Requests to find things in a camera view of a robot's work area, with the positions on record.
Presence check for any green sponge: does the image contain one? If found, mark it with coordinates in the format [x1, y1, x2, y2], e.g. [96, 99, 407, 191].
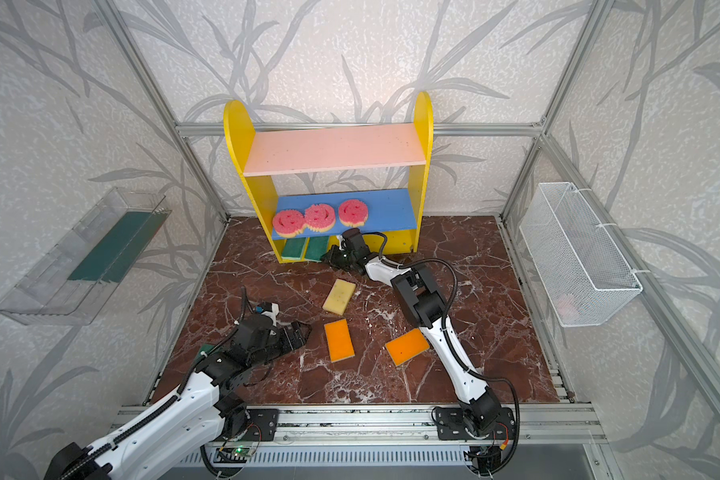
[304, 236, 330, 262]
[281, 238, 308, 261]

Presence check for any pink smiley sponge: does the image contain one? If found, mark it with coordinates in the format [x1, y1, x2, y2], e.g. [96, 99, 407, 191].
[304, 203, 336, 232]
[272, 209, 306, 238]
[338, 199, 369, 228]

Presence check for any orange sponge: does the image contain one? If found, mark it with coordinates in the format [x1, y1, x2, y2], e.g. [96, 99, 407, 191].
[324, 319, 355, 363]
[323, 279, 356, 315]
[385, 328, 430, 366]

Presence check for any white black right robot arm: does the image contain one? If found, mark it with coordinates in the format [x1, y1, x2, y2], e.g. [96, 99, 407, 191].
[321, 228, 520, 443]

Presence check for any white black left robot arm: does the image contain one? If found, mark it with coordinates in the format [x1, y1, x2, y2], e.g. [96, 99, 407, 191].
[45, 313, 312, 479]

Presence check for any green sponge under left arm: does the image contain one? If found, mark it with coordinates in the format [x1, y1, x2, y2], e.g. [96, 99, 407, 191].
[197, 344, 214, 357]

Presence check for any yellow shelf with coloured boards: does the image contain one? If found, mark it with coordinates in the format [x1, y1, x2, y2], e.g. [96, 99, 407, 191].
[223, 92, 434, 263]

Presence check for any green pad in clear bin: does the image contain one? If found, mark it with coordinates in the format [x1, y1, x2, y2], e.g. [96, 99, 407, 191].
[68, 211, 169, 283]

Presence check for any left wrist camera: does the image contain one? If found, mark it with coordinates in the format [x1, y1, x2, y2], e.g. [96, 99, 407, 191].
[254, 302, 280, 324]

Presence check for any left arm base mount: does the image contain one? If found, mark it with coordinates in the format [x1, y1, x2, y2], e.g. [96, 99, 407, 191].
[218, 408, 280, 442]

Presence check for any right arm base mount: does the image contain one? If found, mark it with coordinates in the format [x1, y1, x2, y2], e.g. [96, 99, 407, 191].
[431, 406, 517, 443]

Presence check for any clear plastic wall bin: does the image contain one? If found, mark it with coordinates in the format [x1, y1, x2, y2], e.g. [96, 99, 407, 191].
[0, 187, 172, 326]

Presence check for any white wire mesh basket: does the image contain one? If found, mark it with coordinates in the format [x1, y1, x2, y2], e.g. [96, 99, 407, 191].
[520, 182, 643, 328]

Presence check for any aluminium front rail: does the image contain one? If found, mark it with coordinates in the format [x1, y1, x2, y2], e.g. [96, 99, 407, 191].
[104, 403, 607, 448]

